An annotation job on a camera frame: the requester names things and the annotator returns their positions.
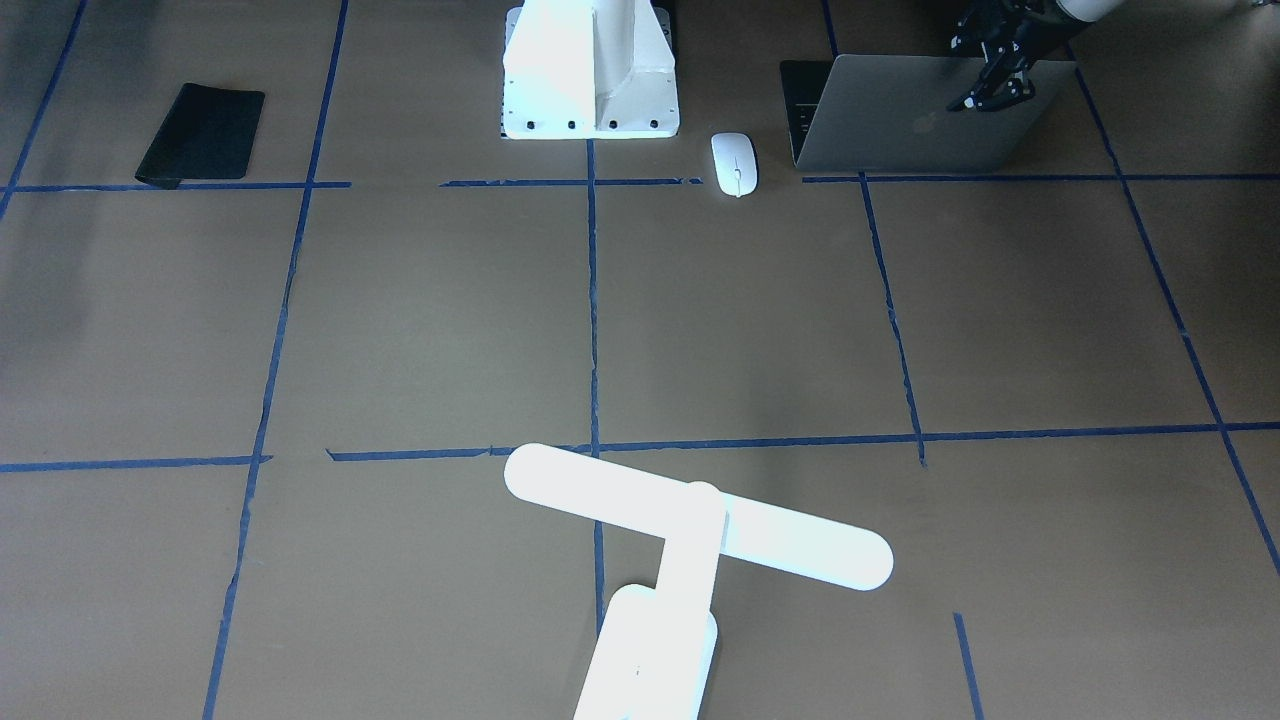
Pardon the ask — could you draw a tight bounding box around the white computer mouse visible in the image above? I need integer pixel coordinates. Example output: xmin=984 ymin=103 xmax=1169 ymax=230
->
xmin=710 ymin=132 xmax=759 ymax=199

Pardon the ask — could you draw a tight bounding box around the grey laptop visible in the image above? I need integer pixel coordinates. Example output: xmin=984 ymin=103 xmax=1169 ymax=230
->
xmin=780 ymin=54 xmax=1076 ymax=173

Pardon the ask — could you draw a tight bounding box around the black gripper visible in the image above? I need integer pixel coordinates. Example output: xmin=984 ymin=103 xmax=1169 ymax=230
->
xmin=947 ymin=1 xmax=1069 ymax=113

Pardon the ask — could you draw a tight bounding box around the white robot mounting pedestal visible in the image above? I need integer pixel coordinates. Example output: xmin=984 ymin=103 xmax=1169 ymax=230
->
xmin=500 ymin=1 xmax=681 ymax=141

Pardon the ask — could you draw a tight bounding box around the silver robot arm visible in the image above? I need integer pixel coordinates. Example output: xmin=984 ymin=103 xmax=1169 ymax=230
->
xmin=947 ymin=1 xmax=1121 ymax=113

